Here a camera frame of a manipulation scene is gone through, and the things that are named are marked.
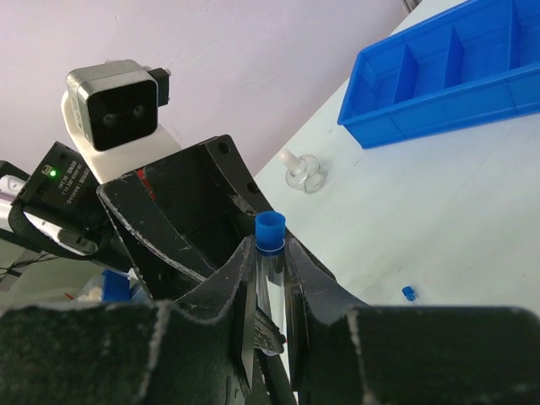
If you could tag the blue capped test tube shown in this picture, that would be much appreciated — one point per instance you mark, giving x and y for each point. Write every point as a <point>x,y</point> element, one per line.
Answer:
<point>409,293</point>
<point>270,232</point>

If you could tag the blue divided plastic bin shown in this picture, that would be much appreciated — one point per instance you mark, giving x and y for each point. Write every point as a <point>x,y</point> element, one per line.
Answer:
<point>473,64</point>

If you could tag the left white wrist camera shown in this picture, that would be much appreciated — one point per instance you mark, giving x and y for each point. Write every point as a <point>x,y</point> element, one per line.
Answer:
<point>111,113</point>

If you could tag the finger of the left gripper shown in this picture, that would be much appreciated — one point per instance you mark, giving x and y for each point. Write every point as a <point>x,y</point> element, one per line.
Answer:
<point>138,217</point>
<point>302,275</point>

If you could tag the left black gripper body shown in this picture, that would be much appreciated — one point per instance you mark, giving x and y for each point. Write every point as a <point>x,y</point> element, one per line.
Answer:
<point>199,189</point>

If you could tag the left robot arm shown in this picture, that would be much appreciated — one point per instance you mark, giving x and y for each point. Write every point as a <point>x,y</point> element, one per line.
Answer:
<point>58,208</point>

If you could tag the stoppered round glass flask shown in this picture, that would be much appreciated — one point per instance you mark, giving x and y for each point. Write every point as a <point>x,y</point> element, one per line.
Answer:
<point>305,173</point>

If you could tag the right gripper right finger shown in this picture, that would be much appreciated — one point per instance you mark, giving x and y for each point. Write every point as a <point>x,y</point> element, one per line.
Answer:
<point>343,351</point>

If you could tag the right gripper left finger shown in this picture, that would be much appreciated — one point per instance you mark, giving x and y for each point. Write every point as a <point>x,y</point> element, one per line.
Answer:
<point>197,350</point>

